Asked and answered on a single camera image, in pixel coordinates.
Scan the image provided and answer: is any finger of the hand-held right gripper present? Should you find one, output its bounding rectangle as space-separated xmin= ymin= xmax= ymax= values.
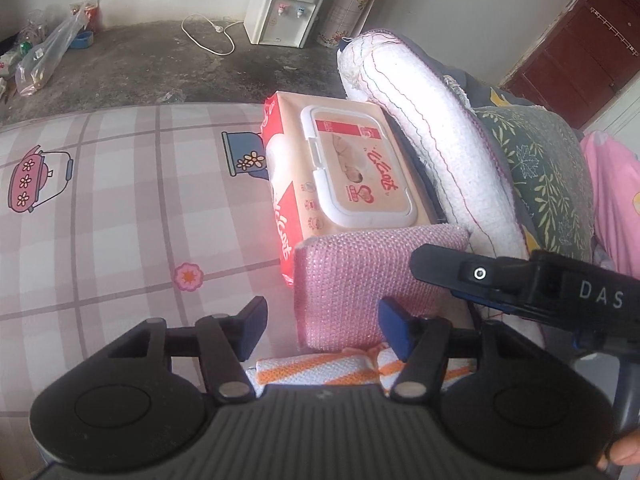
xmin=410 ymin=244 xmax=536 ymax=312

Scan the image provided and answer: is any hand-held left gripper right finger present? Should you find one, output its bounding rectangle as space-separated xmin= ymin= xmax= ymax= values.
xmin=378 ymin=297 xmax=543 ymax=402

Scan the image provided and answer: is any pink garment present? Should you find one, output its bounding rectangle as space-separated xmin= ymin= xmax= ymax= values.
xmin=580 ymin=130 xmax=640 ymax=278

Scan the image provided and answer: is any white power cable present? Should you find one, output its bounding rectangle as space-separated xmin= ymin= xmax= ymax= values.
xmin=181 ymin=12 xmax=246 ymax=56

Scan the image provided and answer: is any green leaf pillow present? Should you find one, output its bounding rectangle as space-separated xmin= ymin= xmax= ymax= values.
xmin=472 ymin=105 xmax=596 ymax=263

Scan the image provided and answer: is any person's right hand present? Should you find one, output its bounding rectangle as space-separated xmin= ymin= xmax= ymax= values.
xmin=605 ymin=431 xmax=640 ymax=467

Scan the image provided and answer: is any orange striped towel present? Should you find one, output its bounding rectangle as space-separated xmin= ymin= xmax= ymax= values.
xmin=245 ymin=342 xmax=476 ymax=396

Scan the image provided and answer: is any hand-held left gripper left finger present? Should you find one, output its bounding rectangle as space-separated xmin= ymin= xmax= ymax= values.
xmin=102 ymin=296 xmax=268 ymax=406

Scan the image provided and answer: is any pink knitted cloth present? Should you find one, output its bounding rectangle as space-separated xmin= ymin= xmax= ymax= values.
xmin=293 ymin=225 xmax=473 ymax=353

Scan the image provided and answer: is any clear plastic bag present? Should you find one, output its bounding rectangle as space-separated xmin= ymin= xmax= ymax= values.
xmin=15 ymin=10 xmax=88 ymax=96

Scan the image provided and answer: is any white hook rail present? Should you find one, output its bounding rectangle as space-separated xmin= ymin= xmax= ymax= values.
xmin=589 ymin=7 xmax=640 ymax=57

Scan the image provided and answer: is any peach wet wipes pack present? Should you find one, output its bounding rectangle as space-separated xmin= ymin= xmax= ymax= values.
xmin=261 ymin=91 xmax=436 ymax=288

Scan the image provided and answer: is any floral printed roll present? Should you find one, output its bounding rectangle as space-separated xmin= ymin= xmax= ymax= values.
xmin=315 ymin=0 xmax=393 ymax=50

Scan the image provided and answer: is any white water dispenser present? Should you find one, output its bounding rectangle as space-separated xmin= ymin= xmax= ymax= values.
xmin=243 ymin=0 xmax=331 ymax=50

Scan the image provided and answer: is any brown wooden door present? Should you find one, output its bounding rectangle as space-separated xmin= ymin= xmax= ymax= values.
xmin=500 ymin=0 xmax=640 ymax=131

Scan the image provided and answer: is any white rolled stitched blanket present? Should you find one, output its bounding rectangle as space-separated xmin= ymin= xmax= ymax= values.
xmin=336 ymin=30 xmax=551 ymax=351

